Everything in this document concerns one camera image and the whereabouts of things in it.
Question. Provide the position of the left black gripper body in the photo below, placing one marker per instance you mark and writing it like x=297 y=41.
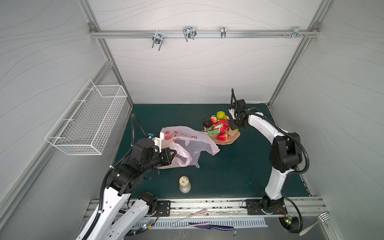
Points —
x=157 y=160

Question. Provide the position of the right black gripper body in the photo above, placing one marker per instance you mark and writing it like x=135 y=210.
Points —
x=235 y=122

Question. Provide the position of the pink plastic bag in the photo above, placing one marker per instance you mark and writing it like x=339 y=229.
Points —
x=189 y=144

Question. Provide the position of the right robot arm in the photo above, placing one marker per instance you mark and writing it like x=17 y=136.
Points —
x=287 y=156

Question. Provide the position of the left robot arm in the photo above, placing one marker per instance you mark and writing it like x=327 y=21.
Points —
x=121 y=179

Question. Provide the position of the tan fruit plate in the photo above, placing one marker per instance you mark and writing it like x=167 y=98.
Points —
x=232 y=136

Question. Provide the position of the red dragon fruit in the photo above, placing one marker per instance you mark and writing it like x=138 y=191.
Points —
x=220 y=126

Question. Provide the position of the green fruit at back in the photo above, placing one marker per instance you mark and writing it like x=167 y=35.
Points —
x=221 y=115

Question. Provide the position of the peach with leaf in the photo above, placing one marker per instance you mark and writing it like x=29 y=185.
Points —
x=214 y=119

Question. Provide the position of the dark purple fruit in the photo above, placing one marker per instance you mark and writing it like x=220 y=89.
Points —
x=208 y=123

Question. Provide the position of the small beige bottle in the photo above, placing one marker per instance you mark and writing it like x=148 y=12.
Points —
x=184 y=185

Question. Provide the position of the pink clear tongs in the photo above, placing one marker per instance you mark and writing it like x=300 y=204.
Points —
x=190 y=216

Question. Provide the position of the middle metal hook clamp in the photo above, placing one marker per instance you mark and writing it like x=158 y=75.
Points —
x=189 y=33

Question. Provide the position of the metal hook clamp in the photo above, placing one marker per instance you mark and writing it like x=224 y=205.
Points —
x=189 y=33
x=157 y=39

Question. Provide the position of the left metal hook clamp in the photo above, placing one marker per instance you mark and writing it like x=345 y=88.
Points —
x=157 y=39

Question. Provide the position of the right silver fork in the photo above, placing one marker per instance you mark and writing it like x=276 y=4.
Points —
x=321 y=218

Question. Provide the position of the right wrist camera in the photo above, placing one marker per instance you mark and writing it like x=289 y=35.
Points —
x=232 y=113

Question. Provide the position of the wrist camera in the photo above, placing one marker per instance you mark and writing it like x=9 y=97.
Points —
x=157 y=137
x=232 y=113

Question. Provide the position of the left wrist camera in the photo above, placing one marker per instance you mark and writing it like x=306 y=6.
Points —
x=157 y=137

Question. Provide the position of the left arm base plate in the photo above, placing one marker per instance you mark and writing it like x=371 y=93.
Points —
x=162 y=209

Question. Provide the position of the white wire basket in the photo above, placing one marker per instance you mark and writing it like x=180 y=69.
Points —
x=86 y=125

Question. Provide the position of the purple handled knife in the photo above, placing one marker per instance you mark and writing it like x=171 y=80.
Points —
x=210 y=226

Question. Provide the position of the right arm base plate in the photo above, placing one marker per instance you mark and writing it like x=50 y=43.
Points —
x=265 y=206

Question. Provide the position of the small metal ring clamp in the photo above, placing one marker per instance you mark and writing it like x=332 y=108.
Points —
x=223 y=32

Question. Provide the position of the right metal bracket clamp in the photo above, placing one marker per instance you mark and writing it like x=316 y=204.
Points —
x=295 y=34

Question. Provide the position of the metal crossbar rail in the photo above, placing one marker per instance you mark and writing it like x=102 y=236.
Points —
x=201 y=34

